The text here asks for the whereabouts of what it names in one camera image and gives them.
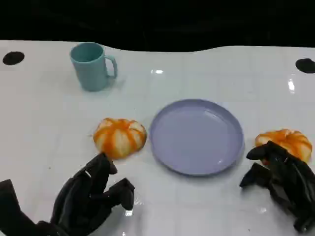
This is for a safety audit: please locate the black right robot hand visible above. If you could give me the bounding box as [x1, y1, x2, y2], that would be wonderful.
[240, 140, 315, 233]

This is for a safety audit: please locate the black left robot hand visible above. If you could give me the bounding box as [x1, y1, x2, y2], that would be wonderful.
[50, 152, 135, 236]

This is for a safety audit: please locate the orange white toy bread roll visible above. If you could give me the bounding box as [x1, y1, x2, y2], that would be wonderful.
[255, 128, 313, 165]
[93, 118, 148, 160]

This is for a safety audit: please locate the lilac plate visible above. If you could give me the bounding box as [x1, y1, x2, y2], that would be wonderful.
[149, 99, 246, 177]

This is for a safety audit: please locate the black table grommet hole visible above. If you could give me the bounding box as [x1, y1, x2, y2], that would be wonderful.
[295, 58, 315, 74]
[2, 51, 25, 66]

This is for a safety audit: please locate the pale green mug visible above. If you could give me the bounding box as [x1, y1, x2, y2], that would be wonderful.
[70, 42, 118, 92]

